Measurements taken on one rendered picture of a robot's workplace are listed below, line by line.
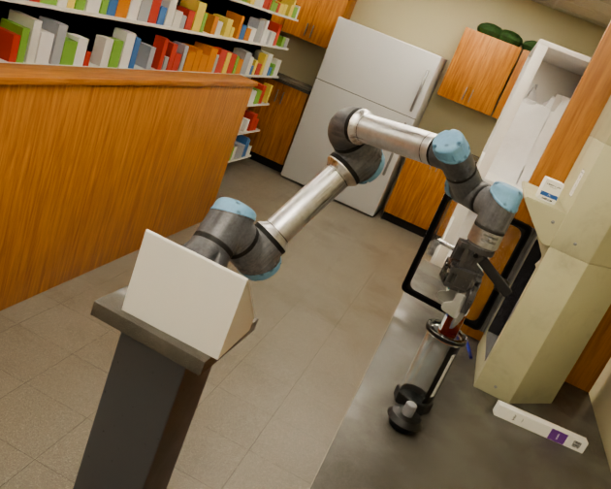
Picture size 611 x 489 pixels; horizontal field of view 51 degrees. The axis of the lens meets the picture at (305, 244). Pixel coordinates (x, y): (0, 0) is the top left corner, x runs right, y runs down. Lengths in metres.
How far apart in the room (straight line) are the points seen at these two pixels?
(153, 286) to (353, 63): 5.49
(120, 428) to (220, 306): 0.50
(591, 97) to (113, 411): 1.66
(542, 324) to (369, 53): 5.19
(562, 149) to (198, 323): 1.27
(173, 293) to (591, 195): 1.10
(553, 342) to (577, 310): 0.11
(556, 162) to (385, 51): 4.74
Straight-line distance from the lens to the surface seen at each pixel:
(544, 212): 1.82
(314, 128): 6.95
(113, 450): 1.86
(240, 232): 1.65
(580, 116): 2.17
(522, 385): 1.98
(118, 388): 1.76
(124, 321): 1.60
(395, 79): 6.75
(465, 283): 1.55
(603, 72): 2.17
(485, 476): 1.62
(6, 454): 2.57
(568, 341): 2.00
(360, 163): 1.78
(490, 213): 1.50
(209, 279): 1.48
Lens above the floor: 1.74
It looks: 19 degrees down
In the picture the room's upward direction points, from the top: 22 degrees clockwise
